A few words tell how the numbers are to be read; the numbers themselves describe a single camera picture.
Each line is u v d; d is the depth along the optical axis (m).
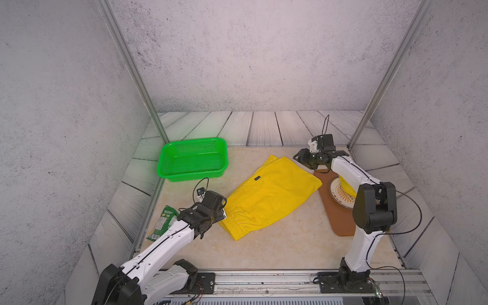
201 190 0.74
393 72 0.87
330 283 0.73
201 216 0.58
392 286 0.73
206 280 0.73
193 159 1.14
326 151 0.75
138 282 0.40
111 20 0.73
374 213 0.51
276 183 1.02
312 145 0.88
